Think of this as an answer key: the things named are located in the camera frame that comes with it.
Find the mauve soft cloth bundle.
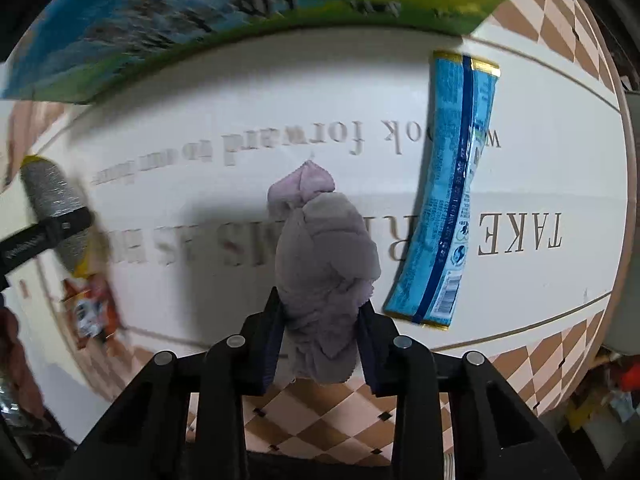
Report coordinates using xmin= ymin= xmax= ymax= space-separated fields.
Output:
xmin=266 ymin=160 xmax=382 ymax=386

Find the white checkered printed mat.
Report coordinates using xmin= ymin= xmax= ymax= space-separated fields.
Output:
xmin=0 ymin=0 xmax=632 ymax=467

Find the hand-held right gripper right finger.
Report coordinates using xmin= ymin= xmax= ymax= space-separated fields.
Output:
xmin=356 ymin=301 xmax=584 ymax=480

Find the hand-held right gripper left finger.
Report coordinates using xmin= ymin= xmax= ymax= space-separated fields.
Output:
xmin=60 ymin=286 xmax=287 ymax=480

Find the orange snack packet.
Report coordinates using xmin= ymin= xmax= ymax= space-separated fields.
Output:
xmin=60 ymin=272 xmax=124 ymax=352

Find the colourful clutter pile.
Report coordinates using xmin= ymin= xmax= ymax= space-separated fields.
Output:
xmin=565 ymin=345 xmax=640 ymax=432

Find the silver yellow snack packet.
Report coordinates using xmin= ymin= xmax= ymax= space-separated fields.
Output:
xmin=20 ymin=155 xmax=97 ymax=279

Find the blue snack packet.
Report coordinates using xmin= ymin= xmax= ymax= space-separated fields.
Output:
xmin=382 ymin=50 xmax=501 ymax=331

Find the blue green printed box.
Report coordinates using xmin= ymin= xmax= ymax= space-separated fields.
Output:
xmin=0 ymin=0 xmax=544 ymax=106

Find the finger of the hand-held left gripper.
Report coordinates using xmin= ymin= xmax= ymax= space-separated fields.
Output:
xmin=0 ymin=208 xmax=95 ymax=292

